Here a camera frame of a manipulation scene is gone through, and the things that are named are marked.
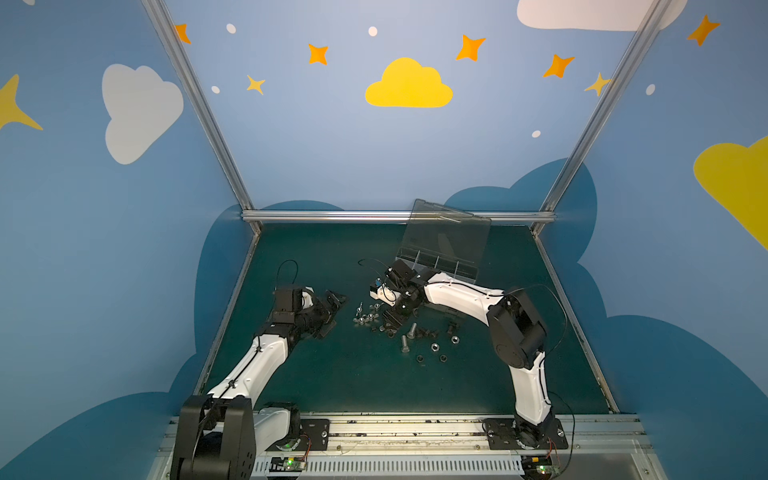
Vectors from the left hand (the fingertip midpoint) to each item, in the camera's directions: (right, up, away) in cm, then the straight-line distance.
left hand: (349, 307), depth 84 cm
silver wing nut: (+2, -3, +12) cm, 12 cm away
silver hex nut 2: (+32, -11, +6) cm, 34 cm away
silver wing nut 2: (+7, -2, +14) cm, 16 cm away
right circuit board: (+47, -36, -14) cm, 61 cm away
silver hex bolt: (+16, -13, +4) cm, 21 cm away
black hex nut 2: (+27, -16, +2) cm, 32 cm away
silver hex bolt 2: (+18, -10, +6) cm, 22 cm away
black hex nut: (+21, -15, +2) cm, 26 cm away
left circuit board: (-13, -35, -14) cm, 40 cm away
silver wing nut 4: (+6, -5, +11) cm, 14 cm away
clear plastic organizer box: (+30, +22, +27) cm, 46 cm away
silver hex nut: (+25, -13, +4) cm, 29 cm away
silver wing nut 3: (+2, -6, +9) cm, 11 cm away
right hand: (+13, -4, +8) cm, 16 cm away
